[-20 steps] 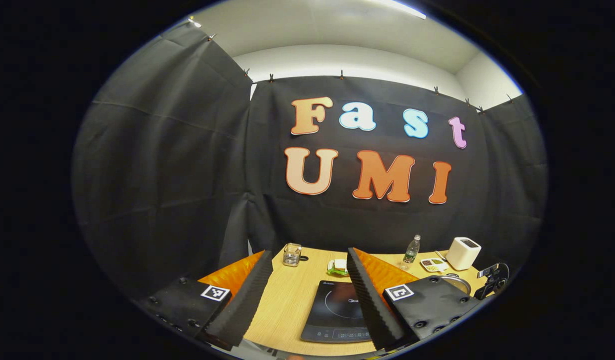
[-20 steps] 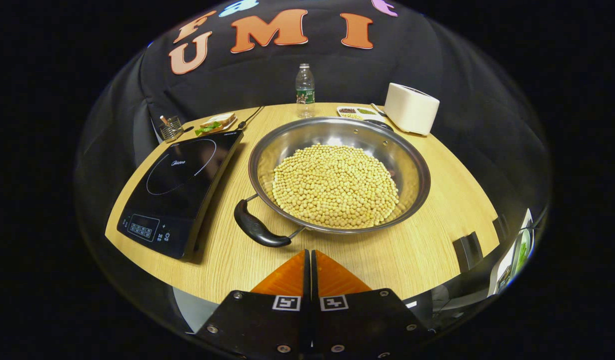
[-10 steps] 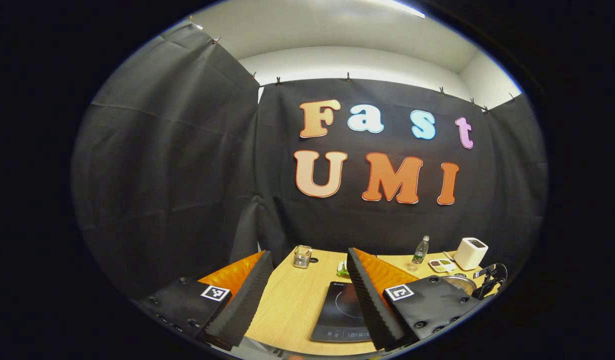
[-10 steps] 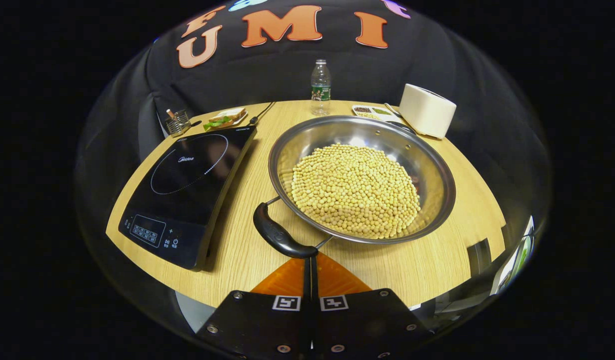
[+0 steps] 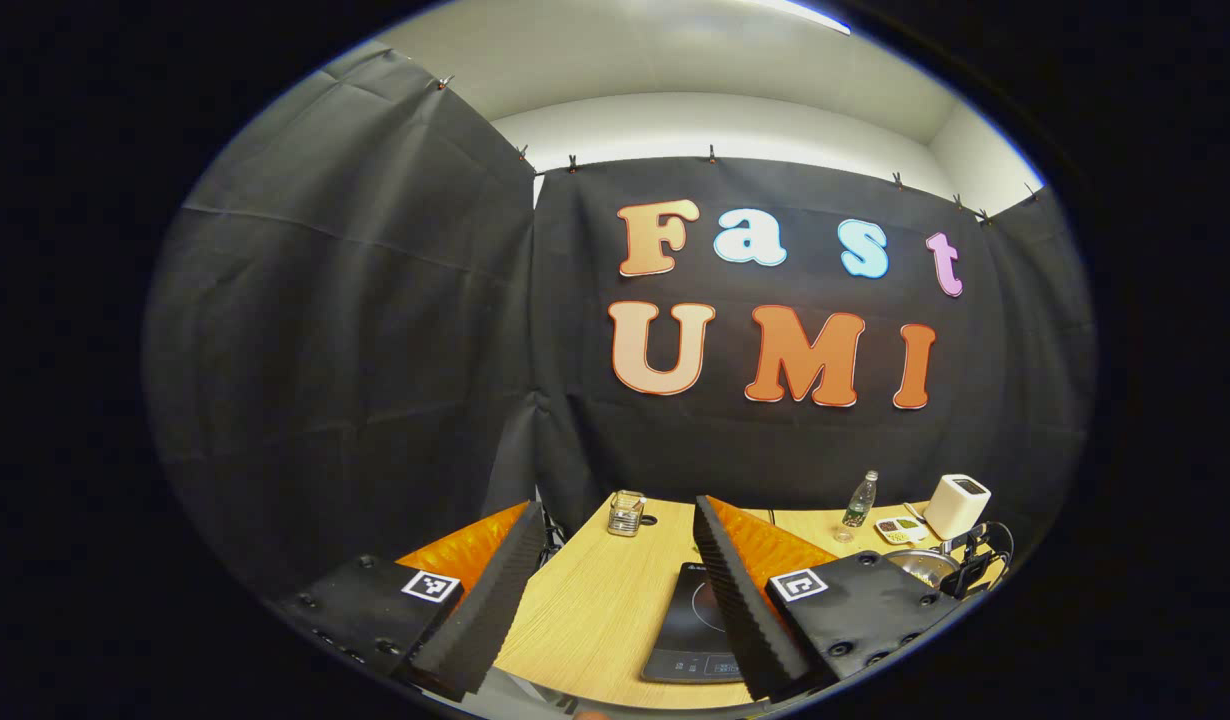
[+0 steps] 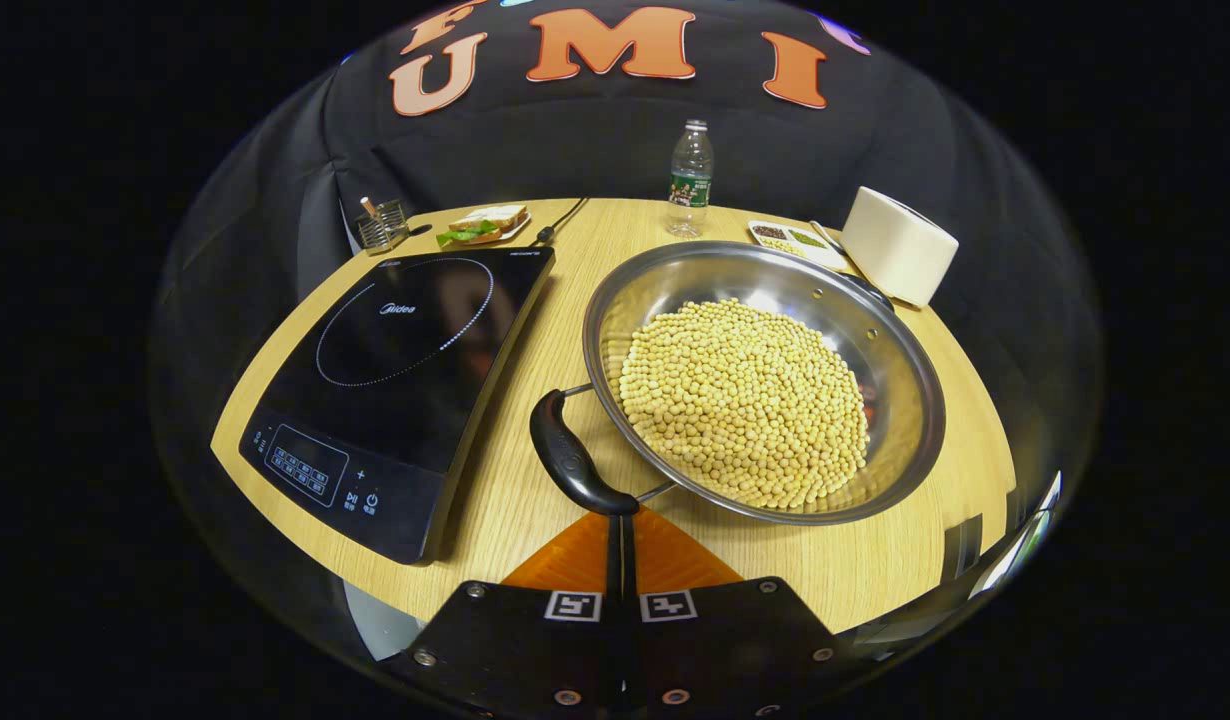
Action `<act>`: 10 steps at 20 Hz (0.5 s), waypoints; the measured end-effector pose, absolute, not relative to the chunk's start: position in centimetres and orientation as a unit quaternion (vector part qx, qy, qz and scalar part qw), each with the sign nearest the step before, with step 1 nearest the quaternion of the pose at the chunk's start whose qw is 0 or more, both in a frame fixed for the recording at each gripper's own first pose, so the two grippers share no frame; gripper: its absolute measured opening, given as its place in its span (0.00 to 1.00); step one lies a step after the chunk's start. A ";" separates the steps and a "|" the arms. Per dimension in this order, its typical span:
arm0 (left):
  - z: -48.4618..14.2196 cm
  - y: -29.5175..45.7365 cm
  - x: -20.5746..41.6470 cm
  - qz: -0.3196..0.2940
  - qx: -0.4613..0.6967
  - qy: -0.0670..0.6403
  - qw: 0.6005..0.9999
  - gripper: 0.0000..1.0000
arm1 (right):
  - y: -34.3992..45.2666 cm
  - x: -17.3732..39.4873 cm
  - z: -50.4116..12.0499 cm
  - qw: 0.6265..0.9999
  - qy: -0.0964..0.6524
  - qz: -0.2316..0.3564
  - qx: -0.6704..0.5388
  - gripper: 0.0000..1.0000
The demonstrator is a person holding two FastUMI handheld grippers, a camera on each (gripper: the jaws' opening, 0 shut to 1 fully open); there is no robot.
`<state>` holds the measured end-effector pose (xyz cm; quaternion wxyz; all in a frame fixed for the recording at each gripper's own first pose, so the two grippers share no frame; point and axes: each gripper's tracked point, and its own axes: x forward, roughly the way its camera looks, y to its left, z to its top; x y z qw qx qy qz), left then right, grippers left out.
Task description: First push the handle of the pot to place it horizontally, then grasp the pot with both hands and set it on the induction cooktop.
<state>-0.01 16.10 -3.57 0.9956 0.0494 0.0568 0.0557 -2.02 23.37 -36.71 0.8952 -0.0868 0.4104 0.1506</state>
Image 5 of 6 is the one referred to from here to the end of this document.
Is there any black induction cooktop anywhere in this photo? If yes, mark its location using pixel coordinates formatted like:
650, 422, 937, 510
640, 562, 746, 686

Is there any stainless steel pot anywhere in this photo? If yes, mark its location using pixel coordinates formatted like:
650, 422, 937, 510
883, 520, 1016, 601

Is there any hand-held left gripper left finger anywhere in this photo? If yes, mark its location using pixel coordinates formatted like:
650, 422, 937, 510
270, 500, 548, 703

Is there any clear plastic water bottle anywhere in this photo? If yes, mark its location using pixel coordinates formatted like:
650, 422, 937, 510
841, 470, 880, 529

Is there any glass jar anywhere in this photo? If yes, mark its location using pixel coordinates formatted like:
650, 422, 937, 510
607, 490, 646, 538

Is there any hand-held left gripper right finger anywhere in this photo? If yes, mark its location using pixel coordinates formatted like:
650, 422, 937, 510
692, 495, 976, 703

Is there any white toaster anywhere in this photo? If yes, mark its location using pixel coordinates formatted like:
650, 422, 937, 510
923, 474, 992, 542

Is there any row of cloth clips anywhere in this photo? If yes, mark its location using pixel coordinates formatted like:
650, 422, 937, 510
433, 75, 1040, 227

